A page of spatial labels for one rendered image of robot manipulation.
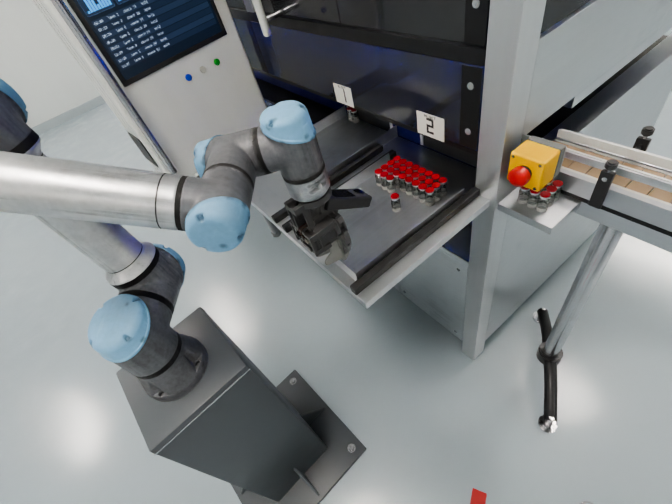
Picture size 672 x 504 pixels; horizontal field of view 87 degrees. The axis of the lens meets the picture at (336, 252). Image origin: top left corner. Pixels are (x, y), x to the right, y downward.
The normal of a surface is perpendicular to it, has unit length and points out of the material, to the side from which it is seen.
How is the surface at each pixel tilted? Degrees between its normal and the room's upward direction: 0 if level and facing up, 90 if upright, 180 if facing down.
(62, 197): 68
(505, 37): 90
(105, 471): 0
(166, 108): 90
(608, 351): 0
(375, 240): 0
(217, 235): 90
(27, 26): 90
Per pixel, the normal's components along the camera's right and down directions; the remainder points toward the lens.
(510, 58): -0.77, 0.58
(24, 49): 0.60, 0.50
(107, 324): -0.22, -0.54
